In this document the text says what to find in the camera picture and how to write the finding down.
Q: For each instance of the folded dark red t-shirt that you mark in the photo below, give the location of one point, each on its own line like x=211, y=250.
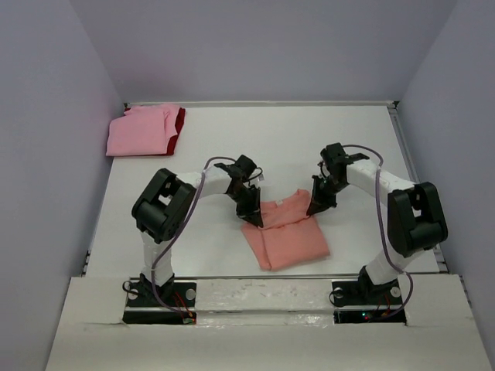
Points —
x=152, y=130

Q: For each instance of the salmon orange t-shirt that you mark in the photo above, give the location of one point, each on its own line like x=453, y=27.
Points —
x=288, y=237

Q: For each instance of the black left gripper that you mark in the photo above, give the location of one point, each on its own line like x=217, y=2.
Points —
x=250, y=212

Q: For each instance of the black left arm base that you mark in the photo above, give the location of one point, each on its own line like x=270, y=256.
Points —
x=177, y=307

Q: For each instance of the white foam front panel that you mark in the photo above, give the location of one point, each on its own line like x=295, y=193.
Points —
x=86, y=346

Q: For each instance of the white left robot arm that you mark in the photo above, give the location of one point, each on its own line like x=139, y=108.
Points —
x=167, y=203

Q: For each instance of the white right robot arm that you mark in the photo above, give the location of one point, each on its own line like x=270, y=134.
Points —
x=410, y=219

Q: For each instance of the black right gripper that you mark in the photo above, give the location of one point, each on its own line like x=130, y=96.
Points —
x=320, y=202

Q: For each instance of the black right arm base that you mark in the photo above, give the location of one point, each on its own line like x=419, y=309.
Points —
x=351, y=307

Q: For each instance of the folded pink t-shirt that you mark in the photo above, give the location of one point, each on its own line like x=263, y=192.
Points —
x=117, y=130

